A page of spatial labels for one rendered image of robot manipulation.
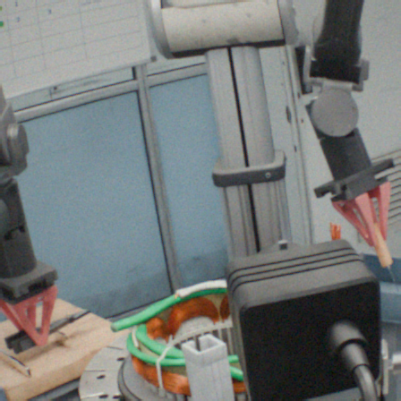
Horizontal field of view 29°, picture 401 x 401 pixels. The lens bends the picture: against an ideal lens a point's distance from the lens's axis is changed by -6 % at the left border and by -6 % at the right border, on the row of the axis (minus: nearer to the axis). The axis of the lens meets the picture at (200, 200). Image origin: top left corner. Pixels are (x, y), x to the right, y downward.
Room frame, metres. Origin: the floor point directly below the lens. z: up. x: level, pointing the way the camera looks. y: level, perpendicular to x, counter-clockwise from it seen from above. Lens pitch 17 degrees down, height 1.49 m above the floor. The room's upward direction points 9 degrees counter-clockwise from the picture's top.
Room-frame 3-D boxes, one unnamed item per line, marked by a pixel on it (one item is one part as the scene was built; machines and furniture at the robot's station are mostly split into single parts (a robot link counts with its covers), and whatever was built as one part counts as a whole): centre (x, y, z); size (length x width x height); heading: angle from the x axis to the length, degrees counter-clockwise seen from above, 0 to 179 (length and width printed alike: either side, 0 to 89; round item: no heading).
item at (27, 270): (0.86, 0.23, 1.20); 0.10 x 0.07 x 0.07; 39
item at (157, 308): (0.77, 0.05, 1.15); 0.15 x 0.04 x 0.02; 120
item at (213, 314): (0.79, 0.03, 1.12); 0.06 x 0.02 x 0.04; 120
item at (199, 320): (0.80, 0.03, 1.12); 0.05 x 0.01 x 0.02; 120
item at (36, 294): (0.86, 0.23, 1.13); 0.07 x 0.07 x 0.09; 39
